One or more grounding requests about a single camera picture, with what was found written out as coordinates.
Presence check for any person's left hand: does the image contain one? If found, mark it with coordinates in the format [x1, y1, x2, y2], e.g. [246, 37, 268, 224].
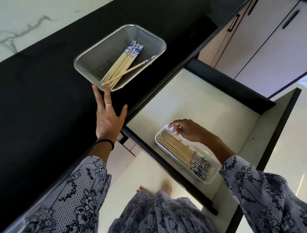
[92, 84, 128, 142]

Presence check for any person's right hand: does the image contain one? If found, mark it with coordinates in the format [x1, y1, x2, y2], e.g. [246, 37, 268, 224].
[167, 119, 207, 144]

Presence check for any person's right forearm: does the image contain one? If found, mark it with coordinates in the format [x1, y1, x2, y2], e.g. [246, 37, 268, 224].
[203, 134, 283, 207]

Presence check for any person's left forearm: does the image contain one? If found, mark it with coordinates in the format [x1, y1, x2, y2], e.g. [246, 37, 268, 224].
[55, 139, 115, 216]

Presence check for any pile of blue-patterned chopsticks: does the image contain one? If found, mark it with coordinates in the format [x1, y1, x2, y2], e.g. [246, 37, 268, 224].
[100, 40, 157, 88]
[157, 130, 213, 181]

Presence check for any black wrist band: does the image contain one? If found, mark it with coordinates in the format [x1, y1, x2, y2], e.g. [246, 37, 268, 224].
[94, 139, 115, 151]

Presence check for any metal mesh tray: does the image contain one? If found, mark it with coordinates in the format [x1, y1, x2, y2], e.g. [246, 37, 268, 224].
[74, 24, 167, 92]

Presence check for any open black-edged drawer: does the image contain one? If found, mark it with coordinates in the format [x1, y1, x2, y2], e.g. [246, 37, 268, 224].
[121, 59, 302, 233]

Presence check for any white ribbed cabinet front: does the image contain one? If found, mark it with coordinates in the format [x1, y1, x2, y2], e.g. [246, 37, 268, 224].
[106, 138, 141, 185]

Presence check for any white plastic tray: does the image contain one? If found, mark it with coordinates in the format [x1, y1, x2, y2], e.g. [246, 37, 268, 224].
[155, 124, 222, 185]

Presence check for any person's right foot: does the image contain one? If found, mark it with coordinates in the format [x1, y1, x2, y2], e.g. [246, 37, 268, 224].
[161, 180, 173, 195]

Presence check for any blue floral dress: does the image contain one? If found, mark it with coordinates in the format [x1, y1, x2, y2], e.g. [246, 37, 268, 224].
[22, 155, 307, 233]

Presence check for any beige cabinet door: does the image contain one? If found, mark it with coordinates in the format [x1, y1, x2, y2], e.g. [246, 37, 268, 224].
[198, 0, 252, 67]
[235, 2, 307, 98]
[213, 0, 301, 79]

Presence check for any black cabinet handle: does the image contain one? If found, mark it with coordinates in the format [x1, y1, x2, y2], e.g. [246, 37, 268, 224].
[282, 10, 300, 30]
[227, 14, 240, 32]
[248, 0, 259, 15]

